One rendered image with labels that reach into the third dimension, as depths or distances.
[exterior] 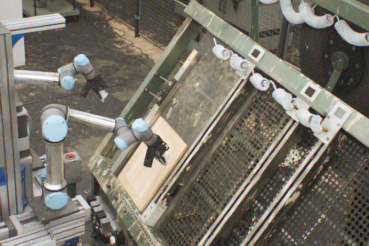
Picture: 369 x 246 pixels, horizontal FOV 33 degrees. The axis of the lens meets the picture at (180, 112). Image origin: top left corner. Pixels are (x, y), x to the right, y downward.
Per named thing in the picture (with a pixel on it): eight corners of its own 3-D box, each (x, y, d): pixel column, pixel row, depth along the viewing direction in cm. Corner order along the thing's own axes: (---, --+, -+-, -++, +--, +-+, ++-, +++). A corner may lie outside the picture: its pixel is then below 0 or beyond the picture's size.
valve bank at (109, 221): (79, 217, 406) (79, 188, 395) (100, 212, 412) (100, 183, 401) (105, 266, 368) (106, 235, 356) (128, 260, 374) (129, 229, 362)
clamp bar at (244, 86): (147, 218, 360) (116, 207, 346) (267, 52, 343) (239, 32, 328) (154, 229, 353) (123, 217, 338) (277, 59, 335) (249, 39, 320)
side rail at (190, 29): (108, 155, 425) (96, 149, 418) (199, 22, 408) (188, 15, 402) (111, 159, 420) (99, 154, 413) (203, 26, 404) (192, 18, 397)
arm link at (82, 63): (72, 56, 366) (84, 51, 365) (79, 70, 373) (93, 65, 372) (72, 64, 360) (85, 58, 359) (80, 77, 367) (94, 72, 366)
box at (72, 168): (59, 176, 415) (59, 154, 406) (76, 173, 420) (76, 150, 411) (65, 186, 406) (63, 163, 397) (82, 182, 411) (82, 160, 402)
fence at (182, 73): (115, 171, 402) (110, 169, 399) (197, 51, 388) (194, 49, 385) (117, 175, 398) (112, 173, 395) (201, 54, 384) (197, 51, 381)
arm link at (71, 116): (34, 113, 317) (121, 133, 338) (37, 124, 308) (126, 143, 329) (42, 94, 313) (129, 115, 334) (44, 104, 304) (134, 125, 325)
